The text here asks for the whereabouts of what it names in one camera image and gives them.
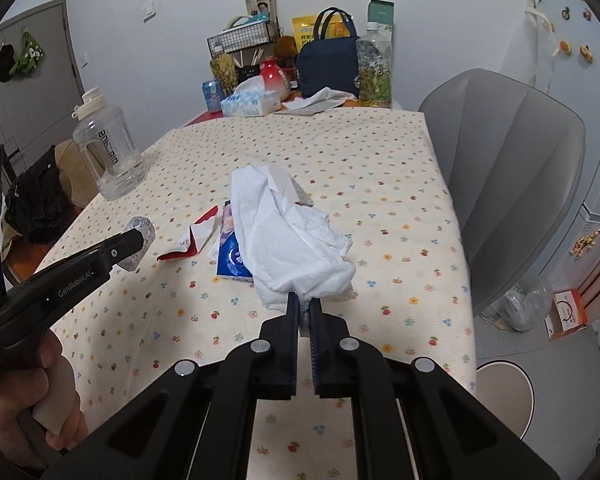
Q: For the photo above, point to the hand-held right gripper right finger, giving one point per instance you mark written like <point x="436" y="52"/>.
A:
<point x="330" y="350"/>

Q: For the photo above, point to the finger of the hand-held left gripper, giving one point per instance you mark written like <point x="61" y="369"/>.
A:
<point x="127" y="245"/>

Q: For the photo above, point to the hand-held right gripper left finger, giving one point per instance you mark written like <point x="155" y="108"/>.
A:
<point x="282" y="350"/>

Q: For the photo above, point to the silver foil wrapper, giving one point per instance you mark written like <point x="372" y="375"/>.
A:
<point x="141" y="222"/>

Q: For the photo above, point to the red and white wrapper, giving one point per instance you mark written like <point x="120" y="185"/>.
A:
<point x="192" y="242"/>

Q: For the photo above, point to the blue tissue packet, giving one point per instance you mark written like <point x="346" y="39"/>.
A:
<point x="232" y="257"/>

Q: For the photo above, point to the white tissue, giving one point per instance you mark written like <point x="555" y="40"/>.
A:
<point x="280" y="240"/>

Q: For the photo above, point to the white waste bin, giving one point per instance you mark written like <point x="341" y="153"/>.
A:
<point x="505" y="395"/>

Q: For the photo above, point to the person's left hand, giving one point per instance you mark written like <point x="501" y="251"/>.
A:
<point x="5" y="410"/>

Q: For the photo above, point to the tan fabric chair back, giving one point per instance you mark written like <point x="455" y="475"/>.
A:
<point x="75" y="180"/>

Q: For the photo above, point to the clear plastic water jug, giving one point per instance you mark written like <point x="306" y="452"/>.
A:
<point x="110" y="155"/>

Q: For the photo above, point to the black jacket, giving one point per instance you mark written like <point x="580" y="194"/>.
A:
<point x="35" y="200"/>

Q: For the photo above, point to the grey door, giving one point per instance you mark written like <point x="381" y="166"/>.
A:
<point x="50" y="100"/>

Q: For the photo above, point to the blue drink can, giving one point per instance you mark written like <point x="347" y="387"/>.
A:
<point x="212" y="95"/>

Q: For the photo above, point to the blue and white tissue box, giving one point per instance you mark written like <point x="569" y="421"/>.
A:
<point x="250" y="105"/>

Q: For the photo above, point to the clear plastic bag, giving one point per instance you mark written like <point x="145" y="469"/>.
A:
<point x="520" y="307"/>

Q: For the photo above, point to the green hanging pouch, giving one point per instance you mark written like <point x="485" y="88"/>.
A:
<point x="27" y="55"/>

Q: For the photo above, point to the black hanging cap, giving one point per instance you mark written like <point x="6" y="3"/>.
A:
<point x="4" y="62"/>

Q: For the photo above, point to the grey patterned flat packet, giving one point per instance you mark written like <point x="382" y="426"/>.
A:
<point x="305" y="110"/>

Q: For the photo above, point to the red and white vase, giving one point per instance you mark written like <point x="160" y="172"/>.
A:
<point x="275" y="77"/>

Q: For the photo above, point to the orange and white box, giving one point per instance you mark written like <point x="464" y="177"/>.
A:
<point x="567" y="315"/>

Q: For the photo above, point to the white crumpled paper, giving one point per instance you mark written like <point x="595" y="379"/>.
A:
<point x="325" y="97"/>

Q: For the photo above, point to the brown plush toy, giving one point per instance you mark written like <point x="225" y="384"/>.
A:
<point x="285" y="46"/>

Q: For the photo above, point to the grey upholstered chair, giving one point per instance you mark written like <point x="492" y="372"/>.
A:
<point x="505" y="160"/>

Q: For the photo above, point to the light blue packet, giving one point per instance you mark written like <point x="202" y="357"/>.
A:
<point x="260" y="17"/>

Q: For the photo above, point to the navy lunch bag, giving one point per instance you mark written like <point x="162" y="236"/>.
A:
<point x="325" y="70"/>

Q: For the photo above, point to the gold figure magnet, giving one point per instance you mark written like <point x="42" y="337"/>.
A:
<point x="585" y="242"/>

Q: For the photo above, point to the yellow snack bag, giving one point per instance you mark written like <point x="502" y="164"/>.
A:
<point x="302" y="30"/>

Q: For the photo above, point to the large clear tea bottle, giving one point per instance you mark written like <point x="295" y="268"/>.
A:
<point x="375" y="75"/>

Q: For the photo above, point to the tall green box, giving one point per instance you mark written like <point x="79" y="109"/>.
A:
<point x="380" y="12"/>

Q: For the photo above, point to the white hanging bag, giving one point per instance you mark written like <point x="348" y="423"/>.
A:
<point x="532" y="67"/>

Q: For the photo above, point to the orange round magnet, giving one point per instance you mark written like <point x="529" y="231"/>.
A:
<point x="562" y="49"/>

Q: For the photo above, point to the yellow figure magnet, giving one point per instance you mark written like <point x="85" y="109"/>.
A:
<point x="585" y="53"/>

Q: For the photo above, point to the white refrigerator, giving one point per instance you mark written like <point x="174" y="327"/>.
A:
<point x="555" y="30"/>

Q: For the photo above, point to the small black magnet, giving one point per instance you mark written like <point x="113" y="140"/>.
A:
<point x="564" y="11"/>

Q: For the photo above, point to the small colourful magnet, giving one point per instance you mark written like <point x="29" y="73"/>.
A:
<point x="587" y="13"/>

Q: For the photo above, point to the white light switch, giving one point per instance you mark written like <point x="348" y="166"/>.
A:
<point x="148" y="10"/>

